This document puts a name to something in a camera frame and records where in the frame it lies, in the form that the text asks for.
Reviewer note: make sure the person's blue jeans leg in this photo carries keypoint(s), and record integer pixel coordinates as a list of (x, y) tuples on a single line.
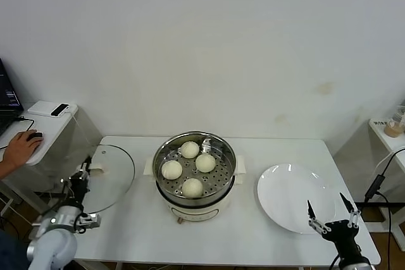
[(12, 251)]

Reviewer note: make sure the white round plate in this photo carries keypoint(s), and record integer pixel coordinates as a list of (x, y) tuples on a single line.
[(284, 194)]

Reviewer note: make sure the white steamed baozi bun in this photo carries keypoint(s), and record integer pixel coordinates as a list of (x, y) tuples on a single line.
[(171, 169), (190, 150), (192, 187), (205, 163)]

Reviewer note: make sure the stainless steel steamer basket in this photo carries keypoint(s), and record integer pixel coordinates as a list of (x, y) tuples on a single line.
[(221, 156)]

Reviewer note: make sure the person's bare hand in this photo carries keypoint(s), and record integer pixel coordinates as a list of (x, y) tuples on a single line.
[(22, 148)]

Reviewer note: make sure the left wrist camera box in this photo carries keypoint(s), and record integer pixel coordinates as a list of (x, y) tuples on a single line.
[(91, 220)]

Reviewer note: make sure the black computer mouse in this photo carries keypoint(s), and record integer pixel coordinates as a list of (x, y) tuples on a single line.
[(38, 135)]

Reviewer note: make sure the white side desk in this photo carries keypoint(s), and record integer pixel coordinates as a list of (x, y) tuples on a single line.
[(47, 131)]

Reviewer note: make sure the small printed label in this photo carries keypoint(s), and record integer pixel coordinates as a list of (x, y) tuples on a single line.
[(380, 122)]

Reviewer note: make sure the cream electric cooker base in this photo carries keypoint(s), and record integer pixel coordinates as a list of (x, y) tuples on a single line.
[(196, 210)]

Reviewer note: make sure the cup with brown contents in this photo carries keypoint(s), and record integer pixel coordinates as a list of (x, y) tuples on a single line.
[(393, 129)]

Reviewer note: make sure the black laptop computer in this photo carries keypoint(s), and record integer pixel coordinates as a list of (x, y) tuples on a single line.
[(9, 99)]

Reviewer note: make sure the flat white box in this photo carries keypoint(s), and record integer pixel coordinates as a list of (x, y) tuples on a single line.
[(39, 108)]

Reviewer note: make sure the round glass pot lid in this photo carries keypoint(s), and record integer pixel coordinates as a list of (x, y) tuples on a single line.
[(117, 172)]

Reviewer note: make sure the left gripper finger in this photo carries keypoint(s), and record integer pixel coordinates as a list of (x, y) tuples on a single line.
[(77, 175), (87, 170)]

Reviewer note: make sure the person's bare forearm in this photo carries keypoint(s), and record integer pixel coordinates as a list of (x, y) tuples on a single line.
[(5, 169)]

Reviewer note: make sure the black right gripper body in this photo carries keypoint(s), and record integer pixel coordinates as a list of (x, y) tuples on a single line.
[(343, 238)]

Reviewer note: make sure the grey wall socket plug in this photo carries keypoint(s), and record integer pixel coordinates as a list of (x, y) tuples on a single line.
[(53, 173)]

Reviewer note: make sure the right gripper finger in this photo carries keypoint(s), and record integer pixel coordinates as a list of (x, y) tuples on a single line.
[(318, 226), (353, 217)]

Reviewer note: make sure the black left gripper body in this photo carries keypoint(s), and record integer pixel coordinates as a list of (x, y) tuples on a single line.
[(79, 191)]

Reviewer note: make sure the small black-topped white device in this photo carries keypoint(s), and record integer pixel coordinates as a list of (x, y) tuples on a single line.
[(60, 109)]

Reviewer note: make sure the clear plastic container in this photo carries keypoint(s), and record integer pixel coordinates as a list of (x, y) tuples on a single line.
[(400, 113)]

